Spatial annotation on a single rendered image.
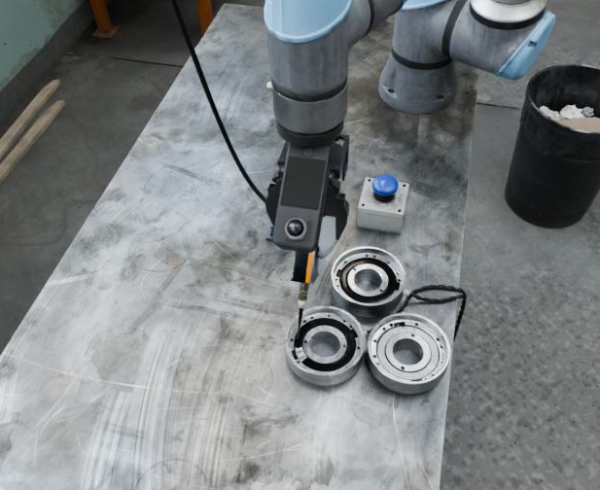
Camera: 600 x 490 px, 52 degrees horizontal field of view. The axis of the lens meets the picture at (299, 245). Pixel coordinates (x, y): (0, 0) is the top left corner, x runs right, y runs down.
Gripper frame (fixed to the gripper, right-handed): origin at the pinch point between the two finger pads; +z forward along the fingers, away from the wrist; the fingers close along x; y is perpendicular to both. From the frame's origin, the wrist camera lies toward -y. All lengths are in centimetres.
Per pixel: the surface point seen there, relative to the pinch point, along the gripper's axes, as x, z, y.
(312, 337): -1.8, 10.6, -5.7
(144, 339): 21.3, 13.1, -9.5
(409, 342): -14.5, 11.2, -3.3
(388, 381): -12.5, 10.0, -10.2
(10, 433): 32.6, 13.1, -25.8
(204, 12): 88, 76, 183
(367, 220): -5.4, 11.2, 17.3
